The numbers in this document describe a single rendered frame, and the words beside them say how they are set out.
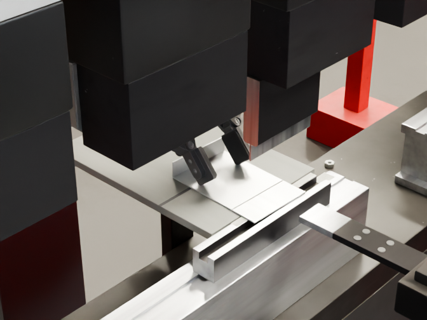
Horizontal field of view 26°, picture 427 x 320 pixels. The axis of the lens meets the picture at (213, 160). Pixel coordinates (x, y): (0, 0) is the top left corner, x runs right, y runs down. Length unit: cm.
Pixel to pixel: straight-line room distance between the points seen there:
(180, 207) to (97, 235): 168
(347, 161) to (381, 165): 5
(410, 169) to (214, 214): 39
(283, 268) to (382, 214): 26
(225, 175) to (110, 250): 158
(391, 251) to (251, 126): 19
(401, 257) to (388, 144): 47
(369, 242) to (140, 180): 28
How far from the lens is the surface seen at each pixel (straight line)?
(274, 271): 102
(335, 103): 314
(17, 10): 63
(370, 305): 120
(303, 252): 106
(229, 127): 108
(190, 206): 103
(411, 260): 96
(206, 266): 96
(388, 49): 385
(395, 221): 124
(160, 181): 107
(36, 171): 69
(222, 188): 105
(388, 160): 137
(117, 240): 267
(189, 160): 104
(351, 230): 99
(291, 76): 89
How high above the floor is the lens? 158
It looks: 31 degrees down
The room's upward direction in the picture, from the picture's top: straight up
